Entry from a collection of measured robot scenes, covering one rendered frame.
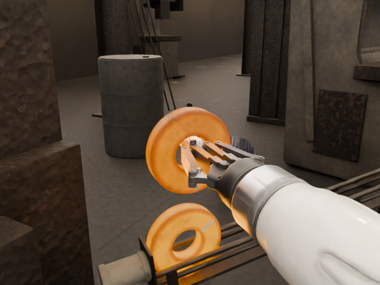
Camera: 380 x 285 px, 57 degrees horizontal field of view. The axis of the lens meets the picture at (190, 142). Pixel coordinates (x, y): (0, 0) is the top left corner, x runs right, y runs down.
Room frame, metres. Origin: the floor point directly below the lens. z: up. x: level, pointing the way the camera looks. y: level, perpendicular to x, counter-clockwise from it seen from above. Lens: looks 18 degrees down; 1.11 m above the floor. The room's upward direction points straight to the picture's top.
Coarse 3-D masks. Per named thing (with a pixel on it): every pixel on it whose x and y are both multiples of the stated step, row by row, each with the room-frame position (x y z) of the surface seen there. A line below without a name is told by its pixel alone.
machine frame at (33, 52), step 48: (0, 0) 0.68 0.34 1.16; (0, 48) 0.67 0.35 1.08; (48, 48) 0.76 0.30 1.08; (0, 96) 0.65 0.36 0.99; (48, 96) 0.75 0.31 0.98; (0, 144) 0.64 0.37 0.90; (48, 144) 0.73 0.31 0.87; (0, 192) 0.57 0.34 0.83; (48, 192) 0.66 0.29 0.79; (48, 240) 0.64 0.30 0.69
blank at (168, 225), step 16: (176, 208) 0.61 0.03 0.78; (192, 208) 0.61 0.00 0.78; (160, 224) 0.58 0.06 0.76; (176, 224) 0.59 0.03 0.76; (192, 224) 0.60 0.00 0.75; (208, 224) 0.62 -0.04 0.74; (160, 240) 0.57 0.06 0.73; (208, 240) 0.62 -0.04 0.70; (160, 256) 0.57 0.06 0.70; (176, 256) 0.59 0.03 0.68; (192, 256) 0.60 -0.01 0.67
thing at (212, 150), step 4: (204, 144) 0.55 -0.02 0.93; (208, 144) 0.55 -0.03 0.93; (212, 144) 0.55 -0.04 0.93; (208, 148) 0.54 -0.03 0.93; (212, 148) 0.53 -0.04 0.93; (216, 148) 0.53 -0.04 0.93; (208, 152) 0.54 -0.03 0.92; (212, 152) 0.53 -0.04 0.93; (216, 152) 0.52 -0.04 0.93; (220, 152) 0.51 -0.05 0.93; (224, 152) 0.51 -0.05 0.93; (220, 156) 0.51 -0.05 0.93; (224, 156) 0.49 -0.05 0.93; (228, 156) 0.49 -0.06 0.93; (232, 156) 0.49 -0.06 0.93; (224, 160) 0.49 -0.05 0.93; (228, 160) 0.48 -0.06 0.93; (232, 160) 0.47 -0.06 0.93; (236, 160) 0.47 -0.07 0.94
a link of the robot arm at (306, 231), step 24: (288, 192) 0.33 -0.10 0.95; (312, 192) 0.32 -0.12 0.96; (264, 216) 0.33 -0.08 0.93; (288, 216) 0.30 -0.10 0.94; (312, 216) 0.28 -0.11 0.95; (336, 216) 0.28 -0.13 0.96; (360, 216) 0.27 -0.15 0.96; (264, 240) 0.31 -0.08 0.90; (288, 240) 0.28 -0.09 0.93; (312, 240) 0.27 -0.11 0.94; (336, 240) 0.25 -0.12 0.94; (360, 240) 0.25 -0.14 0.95; (288, 264) 0.27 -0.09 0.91; (312, 264) 0.25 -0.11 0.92; (336, 264) 0.24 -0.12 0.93; (360, 264) 0.23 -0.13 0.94
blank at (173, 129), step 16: (176, 112) 0.58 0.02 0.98; (192, 112) 0.57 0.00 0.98; (208, 112) 0.59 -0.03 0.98; (160, 128) 0.55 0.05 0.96; (176, 128) 0.56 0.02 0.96; (192, 128) 0.57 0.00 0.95; (208, 128) 0.58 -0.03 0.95; (224, 128) 0.60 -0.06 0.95; (160, 144) 0.55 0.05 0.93; (176, 144) 0.56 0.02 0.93; (160, 160) 0.55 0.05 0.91; (160, 176) 0.55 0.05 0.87; (176, 176) 0.56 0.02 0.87; (176, 192) 0.56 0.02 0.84; (192, 192) 0.58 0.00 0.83
